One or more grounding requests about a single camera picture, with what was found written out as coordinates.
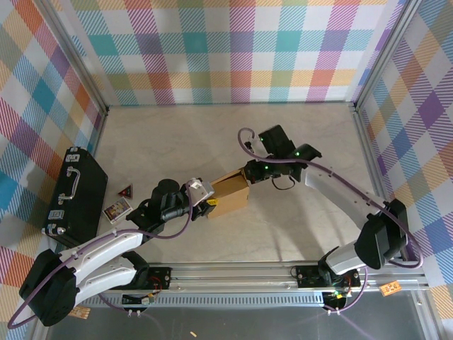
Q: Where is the brown cardboard box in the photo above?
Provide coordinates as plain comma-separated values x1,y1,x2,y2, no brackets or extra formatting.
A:
207,169,251,221

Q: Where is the small picture card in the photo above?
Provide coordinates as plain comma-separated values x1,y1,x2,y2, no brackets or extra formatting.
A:
103,198,130,224

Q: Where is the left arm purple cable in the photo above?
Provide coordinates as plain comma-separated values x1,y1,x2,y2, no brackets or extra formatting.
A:
7,183,196,329

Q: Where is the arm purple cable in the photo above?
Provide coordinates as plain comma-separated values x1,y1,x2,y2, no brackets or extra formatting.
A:
236,127,425,315
7,183,196,329

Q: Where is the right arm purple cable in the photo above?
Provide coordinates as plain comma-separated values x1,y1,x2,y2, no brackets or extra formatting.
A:
236,127,425,315

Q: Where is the long aluminium base rail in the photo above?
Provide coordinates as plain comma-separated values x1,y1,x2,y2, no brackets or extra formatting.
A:
70,261,431,295

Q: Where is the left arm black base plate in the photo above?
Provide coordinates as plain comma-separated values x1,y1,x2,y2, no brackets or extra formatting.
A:
107,265,173,292

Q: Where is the slotted metal cable duct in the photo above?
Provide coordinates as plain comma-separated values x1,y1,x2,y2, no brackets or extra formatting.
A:
79,294,328,310

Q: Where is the black case with metal handle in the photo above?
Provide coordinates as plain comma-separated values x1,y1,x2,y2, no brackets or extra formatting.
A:
41,146,110,249

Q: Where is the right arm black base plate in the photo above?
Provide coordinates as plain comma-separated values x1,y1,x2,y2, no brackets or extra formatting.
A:
295,264,362,288

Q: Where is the aluminium frame post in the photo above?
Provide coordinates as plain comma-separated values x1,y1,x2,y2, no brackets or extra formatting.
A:
37,0,110,120
350,0,424,111

